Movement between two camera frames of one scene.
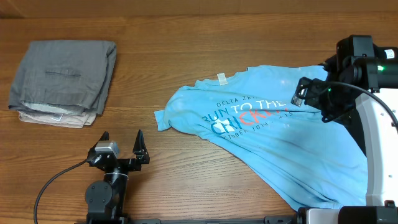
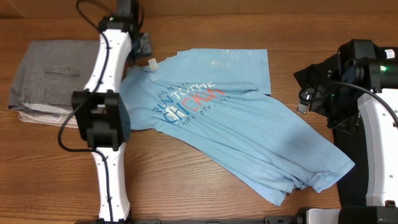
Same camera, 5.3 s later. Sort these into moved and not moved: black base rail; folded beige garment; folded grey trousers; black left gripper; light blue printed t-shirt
Moved: light blue printed t-shirt; black left gripper
Not moved: folded grey trousers; black base rail; folded beige garment
